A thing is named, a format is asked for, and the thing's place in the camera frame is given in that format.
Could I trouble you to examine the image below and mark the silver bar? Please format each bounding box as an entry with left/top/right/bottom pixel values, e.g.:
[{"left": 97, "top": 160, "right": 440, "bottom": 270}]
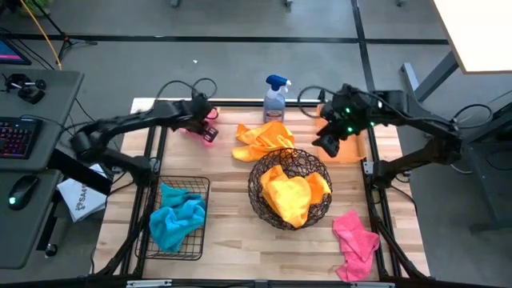
[{"left": 126, "top": 279, "right": 174, "bottom": 288}]

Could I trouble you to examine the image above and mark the black desk foot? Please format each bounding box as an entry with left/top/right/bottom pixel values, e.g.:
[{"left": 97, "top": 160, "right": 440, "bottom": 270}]
[{"left": 46, "top": 148, "right": 114, "bottom": 197}]

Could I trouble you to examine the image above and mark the black metal table frame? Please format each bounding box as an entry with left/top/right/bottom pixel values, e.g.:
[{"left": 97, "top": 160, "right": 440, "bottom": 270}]
[{"left": 94, "top": 98, "right": 431, "bottom": 282}]

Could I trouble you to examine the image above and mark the dark wire round basket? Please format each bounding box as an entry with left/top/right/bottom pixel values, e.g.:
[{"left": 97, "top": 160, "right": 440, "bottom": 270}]
[{"left": 247, "top": 147, "right": 334, "bottom": 232}]

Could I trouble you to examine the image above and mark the computer monitor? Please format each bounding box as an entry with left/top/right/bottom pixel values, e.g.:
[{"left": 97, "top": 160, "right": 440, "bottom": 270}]
[{"left": 0, "top": 37, "right": 33, "bottom": 66}]

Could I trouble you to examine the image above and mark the black tripod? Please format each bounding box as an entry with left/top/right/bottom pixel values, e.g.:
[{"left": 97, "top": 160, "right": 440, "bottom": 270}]
[{"left": 0, "top": 0, "right": 98, "bottom": 62}]

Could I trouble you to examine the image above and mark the yellow cable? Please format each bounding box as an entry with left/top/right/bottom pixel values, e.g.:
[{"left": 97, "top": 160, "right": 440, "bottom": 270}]
[{"left": 18, "top": 0, "right": 63, "bottom": 71}]

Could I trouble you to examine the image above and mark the grey desk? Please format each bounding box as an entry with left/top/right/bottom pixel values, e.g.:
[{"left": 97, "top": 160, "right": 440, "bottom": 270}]
[{"left": 0, "top": 70, "right": 86, "bottom": 270}]

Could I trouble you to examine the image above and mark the grey table leg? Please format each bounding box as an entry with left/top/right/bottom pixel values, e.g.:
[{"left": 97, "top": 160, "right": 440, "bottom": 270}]
[{"left": 400, "top": 50, "right": 461, "bottom": 105}]

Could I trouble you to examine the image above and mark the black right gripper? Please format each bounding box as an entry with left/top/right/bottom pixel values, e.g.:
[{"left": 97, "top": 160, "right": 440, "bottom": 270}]
[{"left": 311, "top": 102, "right": 355, "bottom": 159}]

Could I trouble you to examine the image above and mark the black wire basket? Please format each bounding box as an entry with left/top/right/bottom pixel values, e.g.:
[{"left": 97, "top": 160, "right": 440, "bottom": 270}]
[{"left": 134, "top": 175, "right": 212, "bottom": 262}]

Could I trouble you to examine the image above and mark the backlit black keyboard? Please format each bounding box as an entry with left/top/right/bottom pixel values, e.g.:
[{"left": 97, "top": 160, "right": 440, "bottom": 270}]
[{"left": 0, "top": 116, "right": 43, "bottom": 160}]

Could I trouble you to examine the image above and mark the pink microfiber towel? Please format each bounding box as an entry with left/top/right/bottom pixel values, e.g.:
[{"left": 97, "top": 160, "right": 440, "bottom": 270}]
[
  {"left": 182, "top": 106, "right": 220, "bottom": 146},
  {"left": 332, "top": 210, "right": 381, "bottom": 283}
]

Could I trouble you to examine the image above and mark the black computer mouse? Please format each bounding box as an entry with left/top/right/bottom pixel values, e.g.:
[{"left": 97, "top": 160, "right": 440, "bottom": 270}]
[{"left": 6, "top": 174, "right": 40, "bottom": 211}]

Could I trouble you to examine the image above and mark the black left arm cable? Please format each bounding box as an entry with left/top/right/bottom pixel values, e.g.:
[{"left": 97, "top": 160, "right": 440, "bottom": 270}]
[{"left": 154, "top": 77, "right": 219, "bottom": 102}]

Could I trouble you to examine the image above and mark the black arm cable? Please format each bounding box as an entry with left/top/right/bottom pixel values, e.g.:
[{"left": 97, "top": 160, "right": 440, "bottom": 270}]
[
  {"left": 297, "top": 85, "right": 335, "bottom": 120},
  {"left": 154, "top": 77, "right": 219, "bottom": 102}
]

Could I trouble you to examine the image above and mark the spray bottle with blue trigger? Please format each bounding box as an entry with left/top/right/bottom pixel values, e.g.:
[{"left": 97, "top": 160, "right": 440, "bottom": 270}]
[{"left": 262, "top": 74, "right": 293, "bottom": 123}]

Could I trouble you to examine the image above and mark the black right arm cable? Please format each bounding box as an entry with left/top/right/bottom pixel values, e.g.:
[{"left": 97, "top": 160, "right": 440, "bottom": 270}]
[{"left": 297, "top": 85, "right": 335, "bottom": 120}]

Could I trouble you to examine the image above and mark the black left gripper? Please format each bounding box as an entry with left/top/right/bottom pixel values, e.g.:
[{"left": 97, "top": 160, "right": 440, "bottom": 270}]
[{"left": 185, "top": 94, "right": 220, "bottom": 144}]

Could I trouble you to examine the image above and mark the orange plastic tray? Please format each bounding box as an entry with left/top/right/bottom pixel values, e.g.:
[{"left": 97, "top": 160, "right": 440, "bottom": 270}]
[{"left": 315, "top": 103, "right": 369, "bottom": 165}]

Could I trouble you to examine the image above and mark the white table top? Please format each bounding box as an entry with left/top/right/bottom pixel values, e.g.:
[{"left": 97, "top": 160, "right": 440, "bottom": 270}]
[{"left": 431, "top": 0, "right": 512, "bottom": 75}]

